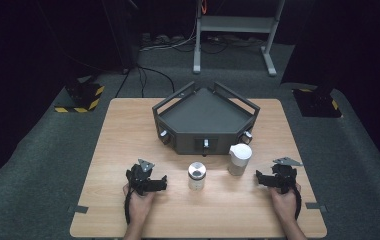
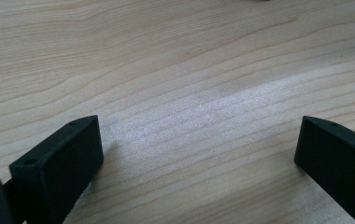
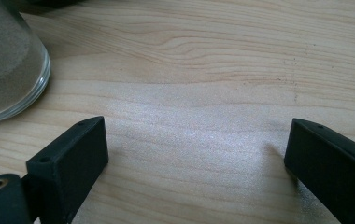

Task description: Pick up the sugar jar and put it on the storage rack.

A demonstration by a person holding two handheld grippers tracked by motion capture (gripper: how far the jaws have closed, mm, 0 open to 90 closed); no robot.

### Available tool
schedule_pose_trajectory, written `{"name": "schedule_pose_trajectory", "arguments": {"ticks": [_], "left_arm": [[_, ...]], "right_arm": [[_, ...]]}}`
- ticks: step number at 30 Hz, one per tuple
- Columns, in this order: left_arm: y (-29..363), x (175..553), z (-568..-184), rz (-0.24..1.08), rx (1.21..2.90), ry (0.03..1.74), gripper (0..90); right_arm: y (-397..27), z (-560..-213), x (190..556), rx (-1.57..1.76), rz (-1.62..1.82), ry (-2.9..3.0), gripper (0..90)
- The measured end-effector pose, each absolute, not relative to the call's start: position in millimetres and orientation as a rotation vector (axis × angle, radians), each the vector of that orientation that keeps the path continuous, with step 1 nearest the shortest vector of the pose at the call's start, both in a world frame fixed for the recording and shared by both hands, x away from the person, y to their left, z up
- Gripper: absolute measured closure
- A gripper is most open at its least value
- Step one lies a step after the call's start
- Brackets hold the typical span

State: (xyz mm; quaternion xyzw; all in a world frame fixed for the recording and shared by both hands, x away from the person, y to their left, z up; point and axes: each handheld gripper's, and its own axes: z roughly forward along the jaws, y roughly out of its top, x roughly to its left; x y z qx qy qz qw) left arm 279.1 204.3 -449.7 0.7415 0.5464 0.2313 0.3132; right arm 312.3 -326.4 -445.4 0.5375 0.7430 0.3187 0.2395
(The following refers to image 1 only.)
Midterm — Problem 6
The dark grey corner rack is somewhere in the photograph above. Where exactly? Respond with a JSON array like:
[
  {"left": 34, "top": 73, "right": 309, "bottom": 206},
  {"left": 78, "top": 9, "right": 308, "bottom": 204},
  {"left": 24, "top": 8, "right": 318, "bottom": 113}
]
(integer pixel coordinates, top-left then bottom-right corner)
[{"left": 151, "top": 80, "right": 261, "bottom": 157}]

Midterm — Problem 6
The bundle of floor cables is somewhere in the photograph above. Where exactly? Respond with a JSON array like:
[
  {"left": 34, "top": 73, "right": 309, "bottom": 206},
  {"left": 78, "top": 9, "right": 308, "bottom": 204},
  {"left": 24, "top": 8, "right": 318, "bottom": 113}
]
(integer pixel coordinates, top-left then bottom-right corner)
[{"left": 139, "top": 32, "right": 266, "bottom": 55}]

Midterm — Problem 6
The small metal can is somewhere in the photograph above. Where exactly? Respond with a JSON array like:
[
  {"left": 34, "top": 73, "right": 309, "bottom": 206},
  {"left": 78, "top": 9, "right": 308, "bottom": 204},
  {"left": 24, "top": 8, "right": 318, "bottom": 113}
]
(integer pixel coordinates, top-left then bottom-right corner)
[{"left": 187, "top": 161, "right": 208, "bottom": 192}]

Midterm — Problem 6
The black base with yellow stripes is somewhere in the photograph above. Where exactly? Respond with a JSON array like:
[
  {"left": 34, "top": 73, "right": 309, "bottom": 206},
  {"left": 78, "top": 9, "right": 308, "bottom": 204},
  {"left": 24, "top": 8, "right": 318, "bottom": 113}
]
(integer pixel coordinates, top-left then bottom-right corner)
[
  {"left": 291, "top": 87, "right": 343, "bottom": 119},
  {"left": 53, "top": 75, "right": 106, "bottom": 114}
]

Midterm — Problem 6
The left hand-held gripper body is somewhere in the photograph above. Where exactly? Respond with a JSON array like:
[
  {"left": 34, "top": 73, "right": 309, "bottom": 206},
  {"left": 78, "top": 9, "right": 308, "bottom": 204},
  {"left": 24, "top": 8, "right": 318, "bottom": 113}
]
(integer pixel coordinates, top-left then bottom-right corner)
[{"left": 125, "top": 158, "right": 156, "bottom": 196}]

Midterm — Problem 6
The grey metal stand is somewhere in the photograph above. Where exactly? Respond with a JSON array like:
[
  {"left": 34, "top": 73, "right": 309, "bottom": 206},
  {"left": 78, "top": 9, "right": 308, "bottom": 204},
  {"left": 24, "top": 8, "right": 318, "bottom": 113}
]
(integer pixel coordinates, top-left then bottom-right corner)
[{"left": 192, "top": 0, "right": 286, "bottom": 78}]

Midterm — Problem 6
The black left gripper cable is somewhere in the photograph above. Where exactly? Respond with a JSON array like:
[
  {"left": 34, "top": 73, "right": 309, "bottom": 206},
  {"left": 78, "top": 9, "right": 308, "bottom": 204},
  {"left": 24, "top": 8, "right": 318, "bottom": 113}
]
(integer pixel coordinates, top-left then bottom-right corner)
[{"left": 124, "top": 185, "right": 136, "bottom": 226}]

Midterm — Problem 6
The person's right hand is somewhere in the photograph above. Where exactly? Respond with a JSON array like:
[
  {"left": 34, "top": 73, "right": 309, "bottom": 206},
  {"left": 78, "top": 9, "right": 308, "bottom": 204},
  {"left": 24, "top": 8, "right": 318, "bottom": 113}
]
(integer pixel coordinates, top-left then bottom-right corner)
[{"left": 269, "top": 182, "right": 302, "bottom": 225}]

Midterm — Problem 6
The person's left hand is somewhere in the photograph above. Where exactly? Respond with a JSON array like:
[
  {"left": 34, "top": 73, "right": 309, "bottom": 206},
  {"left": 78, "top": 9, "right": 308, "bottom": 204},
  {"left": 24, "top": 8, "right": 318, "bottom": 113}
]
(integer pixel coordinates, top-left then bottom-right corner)
[{"left": 122, "top": 183, "right": 158, "bottom": 228}]

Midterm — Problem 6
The grey tape piece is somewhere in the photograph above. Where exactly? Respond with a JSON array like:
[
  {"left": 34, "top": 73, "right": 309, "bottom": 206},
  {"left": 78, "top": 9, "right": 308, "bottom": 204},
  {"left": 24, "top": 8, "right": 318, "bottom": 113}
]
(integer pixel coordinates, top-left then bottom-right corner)
[
  {"left": 67, "top": 204, "right": 90, "bottom": 215},
  {"left": 304, "top": 201, "right": 329, "bottom": 214}
]

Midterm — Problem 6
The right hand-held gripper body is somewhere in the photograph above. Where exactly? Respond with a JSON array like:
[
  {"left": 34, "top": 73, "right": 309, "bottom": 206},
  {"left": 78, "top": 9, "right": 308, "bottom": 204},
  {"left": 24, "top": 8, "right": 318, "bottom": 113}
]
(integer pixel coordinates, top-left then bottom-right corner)
[{"left": 270, "top": 156, "right": 304, "bottom": 195}]

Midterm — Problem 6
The black floor cable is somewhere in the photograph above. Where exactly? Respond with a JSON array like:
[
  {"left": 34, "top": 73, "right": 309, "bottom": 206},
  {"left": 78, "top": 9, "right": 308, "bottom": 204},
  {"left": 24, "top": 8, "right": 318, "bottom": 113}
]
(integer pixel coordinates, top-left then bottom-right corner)
[{"left": 115, "top": 65, "right": 176, "bottom": 98}]

